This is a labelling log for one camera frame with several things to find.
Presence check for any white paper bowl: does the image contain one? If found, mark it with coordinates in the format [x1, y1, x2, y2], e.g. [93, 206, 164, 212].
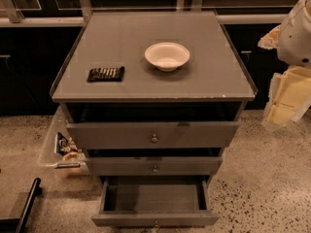
[144, 42, 190, 72]

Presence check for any grey bottom drawer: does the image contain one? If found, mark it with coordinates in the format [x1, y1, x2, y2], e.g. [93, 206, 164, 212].
[92, 176, 218, 227]

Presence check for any grey drawer cabinet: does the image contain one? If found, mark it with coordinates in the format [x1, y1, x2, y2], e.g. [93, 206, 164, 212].
[50, 11, 259, 180]

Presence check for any grey drawer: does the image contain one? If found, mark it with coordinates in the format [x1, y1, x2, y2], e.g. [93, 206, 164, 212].
[92, 176, 218, 227]
[86, 148, 223, 176]
[67, 121, 238, 150]

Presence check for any black snack packet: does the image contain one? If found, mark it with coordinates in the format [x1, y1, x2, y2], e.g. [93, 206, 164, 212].
[86, 66, 125, 83]

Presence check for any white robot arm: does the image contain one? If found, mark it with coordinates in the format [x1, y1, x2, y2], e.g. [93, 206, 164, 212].
[258, 0, 311, 129]

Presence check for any metal frame rail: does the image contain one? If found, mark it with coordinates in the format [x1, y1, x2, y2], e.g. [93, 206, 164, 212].
[0, 0, 298, 27]

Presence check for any grey top drawer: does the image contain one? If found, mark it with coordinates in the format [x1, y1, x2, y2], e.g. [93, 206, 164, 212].
[67, 121, 238, 150]

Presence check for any clear plastic storage bin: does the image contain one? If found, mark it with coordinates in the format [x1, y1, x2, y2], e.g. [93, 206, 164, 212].
[38, 107, 89, 175]

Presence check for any black bar stand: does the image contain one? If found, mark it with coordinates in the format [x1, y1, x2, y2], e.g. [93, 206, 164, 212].
[0, 178, 42, 233]

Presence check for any grey middle drawer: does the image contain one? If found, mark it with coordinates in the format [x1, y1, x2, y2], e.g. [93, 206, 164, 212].
[86, 148, 223, 176]

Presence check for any snack bag in bin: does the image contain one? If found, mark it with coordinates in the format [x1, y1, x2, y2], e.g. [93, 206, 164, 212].
[54, 132, 83, 161]

